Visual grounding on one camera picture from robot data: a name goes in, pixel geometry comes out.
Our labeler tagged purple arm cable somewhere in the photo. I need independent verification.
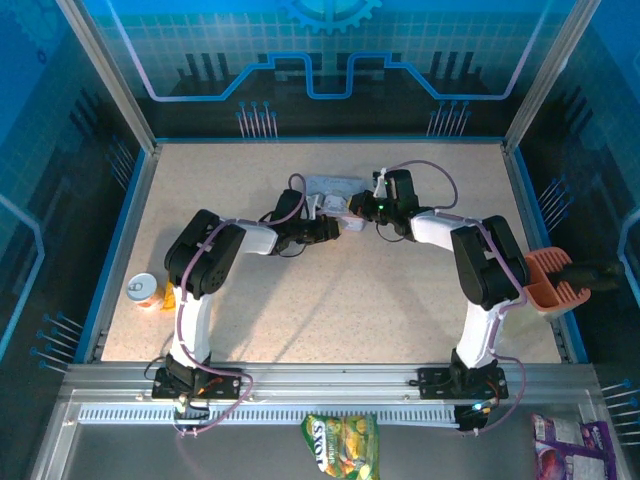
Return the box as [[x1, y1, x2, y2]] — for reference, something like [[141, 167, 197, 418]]
[[172, 172, 309, 439], [392, 159, 527, 437]]

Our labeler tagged bunny print tin box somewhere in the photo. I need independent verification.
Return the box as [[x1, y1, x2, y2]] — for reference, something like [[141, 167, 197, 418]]
[[304, 173, 370, 234]]

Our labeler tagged orange drink can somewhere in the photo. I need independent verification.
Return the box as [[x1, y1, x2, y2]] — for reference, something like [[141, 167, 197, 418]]
[[125, 272, 161, 313]]

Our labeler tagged aluminium mounting rail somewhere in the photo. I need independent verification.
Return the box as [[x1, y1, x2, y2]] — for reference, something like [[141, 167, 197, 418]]
[[58, 362, 604, 404]]

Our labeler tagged black object in rack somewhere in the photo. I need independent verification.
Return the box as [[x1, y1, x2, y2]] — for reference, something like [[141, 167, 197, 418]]
[[553, 259, 627, 294]]

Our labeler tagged green snack bag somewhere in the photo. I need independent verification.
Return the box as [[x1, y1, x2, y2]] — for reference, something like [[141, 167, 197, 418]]
[[300, 413, 382, 480]]

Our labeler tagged slotted white cable duct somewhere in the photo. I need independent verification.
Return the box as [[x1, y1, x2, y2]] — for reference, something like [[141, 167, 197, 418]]
[[77, 403, 462, 427]]

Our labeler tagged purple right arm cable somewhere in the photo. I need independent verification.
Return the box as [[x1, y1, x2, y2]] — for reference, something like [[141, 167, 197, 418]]
[[392, 159, 527, 437]]

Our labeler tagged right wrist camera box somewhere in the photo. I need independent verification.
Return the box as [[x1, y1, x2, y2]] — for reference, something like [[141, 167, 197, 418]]
[[372, 168, 396, 199]]

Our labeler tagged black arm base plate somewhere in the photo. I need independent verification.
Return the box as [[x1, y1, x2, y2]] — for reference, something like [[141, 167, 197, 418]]
[[416, 365, 510, 401], [150, 366, 254, 401]]

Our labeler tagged purple snack bag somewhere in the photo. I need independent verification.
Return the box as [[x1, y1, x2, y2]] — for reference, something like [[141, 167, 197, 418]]
[[530, 412, 615, 480]]

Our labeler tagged aluminium frame post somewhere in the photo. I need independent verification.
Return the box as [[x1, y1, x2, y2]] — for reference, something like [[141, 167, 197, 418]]
[[53, 0, 160, 154]]

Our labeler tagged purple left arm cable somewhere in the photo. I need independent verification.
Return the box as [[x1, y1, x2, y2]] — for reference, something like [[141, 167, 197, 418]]
[[172, 172, 309, 439]]

